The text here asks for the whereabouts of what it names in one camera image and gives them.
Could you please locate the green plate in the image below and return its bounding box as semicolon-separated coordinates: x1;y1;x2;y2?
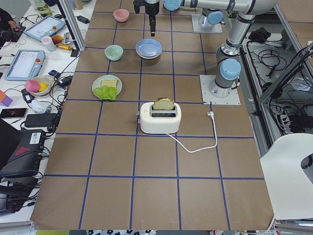
92;75;122;95

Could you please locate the teach pendant far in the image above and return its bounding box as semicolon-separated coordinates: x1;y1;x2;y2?
23;16;65;41

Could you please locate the white toaster cable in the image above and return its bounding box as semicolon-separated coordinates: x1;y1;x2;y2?
166;111;218;154

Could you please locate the pink bowl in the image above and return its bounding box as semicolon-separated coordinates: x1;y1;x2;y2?
113;9;130;23

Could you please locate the bread slice in toaster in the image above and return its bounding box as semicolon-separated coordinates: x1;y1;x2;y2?
153;97;174;110

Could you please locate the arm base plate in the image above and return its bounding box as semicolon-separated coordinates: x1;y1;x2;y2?
200;75;241;105
191;14;223;34

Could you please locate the gold cylinder tool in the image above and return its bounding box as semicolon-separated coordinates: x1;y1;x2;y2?
56;44;73;50

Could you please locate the teach pendant near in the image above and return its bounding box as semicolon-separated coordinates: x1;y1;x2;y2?
4;49;45;81

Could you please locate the teach pendant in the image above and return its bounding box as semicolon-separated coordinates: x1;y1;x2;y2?
4;49;45;81
23;16;65;41

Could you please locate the lettuce leaf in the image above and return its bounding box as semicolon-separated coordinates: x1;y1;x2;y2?
93;85;117;100

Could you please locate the pink cup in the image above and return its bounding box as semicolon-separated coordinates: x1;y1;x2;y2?
41;36;56;51

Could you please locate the black smartphone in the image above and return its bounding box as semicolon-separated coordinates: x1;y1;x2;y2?
0;108;28;118

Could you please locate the green bowl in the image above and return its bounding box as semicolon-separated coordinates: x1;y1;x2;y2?
104;45;124;61

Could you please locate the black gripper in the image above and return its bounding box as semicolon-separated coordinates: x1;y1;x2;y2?
133;0;159;37

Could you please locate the aluminium frame post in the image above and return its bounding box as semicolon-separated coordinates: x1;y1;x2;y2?
57;0;86;52

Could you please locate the white chair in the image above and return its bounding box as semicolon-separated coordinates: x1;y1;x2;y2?
260;133;313;220

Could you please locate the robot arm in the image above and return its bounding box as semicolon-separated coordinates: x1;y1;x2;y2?
163;0;277;98
133;0;159;37

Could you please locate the bread slice on plate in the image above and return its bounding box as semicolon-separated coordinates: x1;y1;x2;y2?
101;79;119;89

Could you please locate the white toaster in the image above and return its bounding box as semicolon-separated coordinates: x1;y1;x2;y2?
139;102;181;134

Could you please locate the bowl with fruit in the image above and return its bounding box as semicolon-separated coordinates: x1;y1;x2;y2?
25;75;53;97

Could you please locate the blue plate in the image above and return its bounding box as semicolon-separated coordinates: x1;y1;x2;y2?
135;39;162;54

